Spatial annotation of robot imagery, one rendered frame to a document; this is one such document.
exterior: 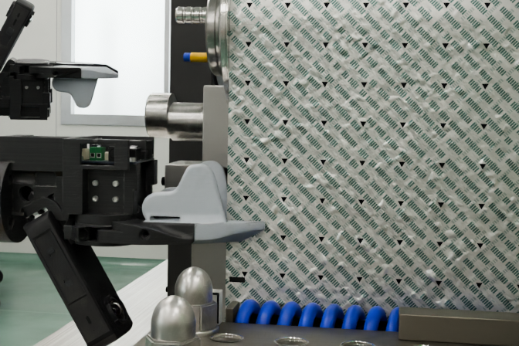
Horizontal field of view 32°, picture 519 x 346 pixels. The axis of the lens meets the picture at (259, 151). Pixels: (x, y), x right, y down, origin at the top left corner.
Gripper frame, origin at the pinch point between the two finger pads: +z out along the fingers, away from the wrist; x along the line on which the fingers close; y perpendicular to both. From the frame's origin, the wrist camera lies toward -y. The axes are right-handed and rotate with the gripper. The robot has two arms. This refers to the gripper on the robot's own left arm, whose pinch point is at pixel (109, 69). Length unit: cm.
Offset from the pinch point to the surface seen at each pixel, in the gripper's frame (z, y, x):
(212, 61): 8, -7, 61
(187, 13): 6, -11, 60
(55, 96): -41, 74, -532
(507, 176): 29, 0, 73
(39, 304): -41, 176, -377
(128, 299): 3.1, 33.1, 6.5
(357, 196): 19, 2, 70
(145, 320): 5.1, 31.3, 19.7
